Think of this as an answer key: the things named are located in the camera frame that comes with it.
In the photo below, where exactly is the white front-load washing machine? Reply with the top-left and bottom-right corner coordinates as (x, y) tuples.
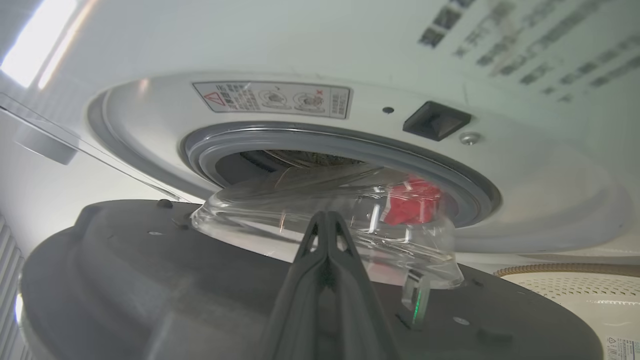
(0, 0), (640, 267)

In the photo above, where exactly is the dark grey washing machine door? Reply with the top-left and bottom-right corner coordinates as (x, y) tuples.
(17, 166), (603, 360)

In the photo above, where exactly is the red and white garment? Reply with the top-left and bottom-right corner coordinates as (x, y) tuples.
(382, 175), (444, 226)

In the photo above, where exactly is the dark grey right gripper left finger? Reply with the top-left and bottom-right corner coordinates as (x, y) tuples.
(260, 211), (329, 360)

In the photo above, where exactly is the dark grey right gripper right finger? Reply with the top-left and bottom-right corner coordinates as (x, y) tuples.
(325, 211), (401, 360)

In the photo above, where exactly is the cream perforated laundry basket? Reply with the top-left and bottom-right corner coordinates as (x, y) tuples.
(492, 262), (640, 360)

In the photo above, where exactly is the warning sticker with red triangle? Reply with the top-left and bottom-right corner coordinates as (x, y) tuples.
(192, 81), (354, 120)

